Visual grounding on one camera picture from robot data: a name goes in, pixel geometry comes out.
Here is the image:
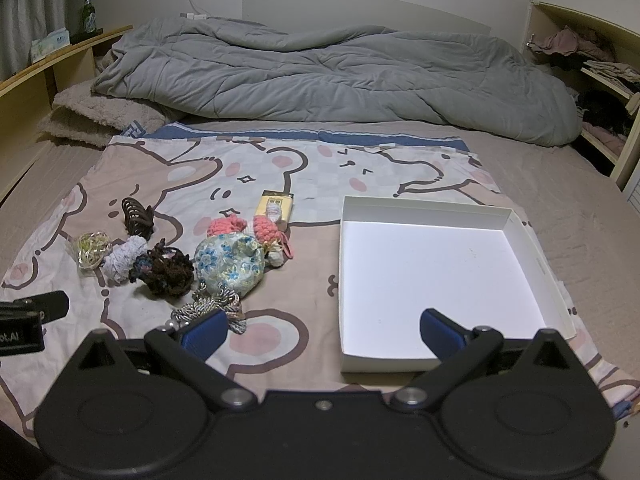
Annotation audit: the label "grey duvet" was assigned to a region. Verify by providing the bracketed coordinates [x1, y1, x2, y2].
[92, 16, 583, 148]

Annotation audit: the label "clear bag of rubber bands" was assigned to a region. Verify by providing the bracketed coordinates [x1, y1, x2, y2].
[75, 231, 112, 273]

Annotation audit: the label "braided tassel cord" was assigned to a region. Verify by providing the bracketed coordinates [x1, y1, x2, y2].
[170, 285, 247, 336]

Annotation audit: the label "dark brown scrunchie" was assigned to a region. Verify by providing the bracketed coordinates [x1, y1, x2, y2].
[129, 240, 196, 297]

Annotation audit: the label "dark hair claw clip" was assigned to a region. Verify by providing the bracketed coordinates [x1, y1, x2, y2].
[121, 198, 153, 238]

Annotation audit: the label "green glass bottle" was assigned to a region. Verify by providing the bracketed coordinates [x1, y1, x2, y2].
[80, 0, 97, 41]

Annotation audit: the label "pink crochet doll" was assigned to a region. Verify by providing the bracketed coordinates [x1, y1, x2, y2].
[207, 214, 297, 268]

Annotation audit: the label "bear printed blanket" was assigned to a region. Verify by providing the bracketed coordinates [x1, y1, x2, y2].
[0, 122, 640, 441]

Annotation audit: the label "white shallow cardboard box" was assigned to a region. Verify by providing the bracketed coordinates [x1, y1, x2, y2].
[339, 195, 578, 374]

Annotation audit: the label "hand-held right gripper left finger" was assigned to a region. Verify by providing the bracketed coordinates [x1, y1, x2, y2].
[70, 308, 258, 413]

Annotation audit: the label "blue floral fabric pouch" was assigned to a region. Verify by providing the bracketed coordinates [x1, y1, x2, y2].
[194, 234, 266, 306]

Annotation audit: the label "wooden bedside shelf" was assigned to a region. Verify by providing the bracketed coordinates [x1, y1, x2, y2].
[0, 25, 133, 201]

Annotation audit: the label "beige folded clothes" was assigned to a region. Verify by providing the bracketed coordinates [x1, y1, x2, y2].
[585, 60, 640, 96]

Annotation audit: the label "yellow packet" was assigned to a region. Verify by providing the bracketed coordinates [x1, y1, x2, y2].
[254, 189, 296, 226]

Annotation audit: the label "cream open shelf unit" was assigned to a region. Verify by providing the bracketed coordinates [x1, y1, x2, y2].
[520, 1, 640, 191]

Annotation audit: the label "pink folded clothes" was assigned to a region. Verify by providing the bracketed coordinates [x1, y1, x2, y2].
[582, 125, 626, 156]

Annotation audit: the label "beige fluffy blanket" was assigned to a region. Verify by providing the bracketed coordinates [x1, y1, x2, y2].
[37, 80, 173, 148]

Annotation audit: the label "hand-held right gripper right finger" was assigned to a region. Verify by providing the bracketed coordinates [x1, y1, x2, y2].
[391, 308, 583, 413]

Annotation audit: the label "white knit scrunchie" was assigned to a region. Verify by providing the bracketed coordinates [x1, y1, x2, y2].
[102, 236, 148, 286]

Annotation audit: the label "grey curtain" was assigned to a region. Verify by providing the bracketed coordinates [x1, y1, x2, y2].
[0, 0, 68, 81]

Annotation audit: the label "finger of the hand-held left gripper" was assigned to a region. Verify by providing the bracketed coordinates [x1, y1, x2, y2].
[14, 291, 70, 320]

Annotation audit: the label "dark clothes pile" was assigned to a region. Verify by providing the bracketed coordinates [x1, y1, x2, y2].
[575, 90, 633, 136]

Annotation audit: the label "tissue box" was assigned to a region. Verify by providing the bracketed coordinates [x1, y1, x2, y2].
[31, 27, 71, 63]

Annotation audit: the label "pink crumpled clothes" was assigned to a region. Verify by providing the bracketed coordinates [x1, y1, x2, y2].
[527, 27, 616, 63]

